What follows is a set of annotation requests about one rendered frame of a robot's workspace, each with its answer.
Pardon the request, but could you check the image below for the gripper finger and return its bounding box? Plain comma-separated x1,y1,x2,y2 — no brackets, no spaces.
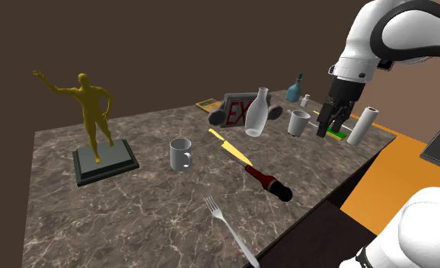
330,105,356,133
316,102,335,139

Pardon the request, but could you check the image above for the green and yellow flat pad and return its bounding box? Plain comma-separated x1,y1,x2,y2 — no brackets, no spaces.
325,125,348,142

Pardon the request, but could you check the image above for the white paper roll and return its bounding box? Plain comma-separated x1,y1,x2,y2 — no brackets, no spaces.
346,106,380,146

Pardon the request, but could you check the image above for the white cup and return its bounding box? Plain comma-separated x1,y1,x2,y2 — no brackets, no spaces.
287,110,312,138

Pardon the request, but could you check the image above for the blue bottle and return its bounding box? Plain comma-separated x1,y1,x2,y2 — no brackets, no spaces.
285,72,304,104

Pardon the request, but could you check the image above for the white vase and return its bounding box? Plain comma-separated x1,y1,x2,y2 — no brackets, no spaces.
244,87,269,138

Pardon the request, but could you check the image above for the grey sign with red letters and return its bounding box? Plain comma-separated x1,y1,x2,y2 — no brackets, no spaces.
207,92,284,129

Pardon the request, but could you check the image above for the yellow knife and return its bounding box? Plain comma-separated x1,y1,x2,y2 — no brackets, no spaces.
208,128,254,168

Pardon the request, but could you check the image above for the yellow and green flat box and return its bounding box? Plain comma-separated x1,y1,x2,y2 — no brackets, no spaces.
195,97,222,113

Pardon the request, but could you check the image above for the silver fork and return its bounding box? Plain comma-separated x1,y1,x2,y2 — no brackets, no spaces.
204,196,261,268

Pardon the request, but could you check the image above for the grey mug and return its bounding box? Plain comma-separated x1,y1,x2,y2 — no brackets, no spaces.
169,137,194,172

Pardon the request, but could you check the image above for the gold human figure on base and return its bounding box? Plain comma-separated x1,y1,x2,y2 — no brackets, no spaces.
31,69,140,187

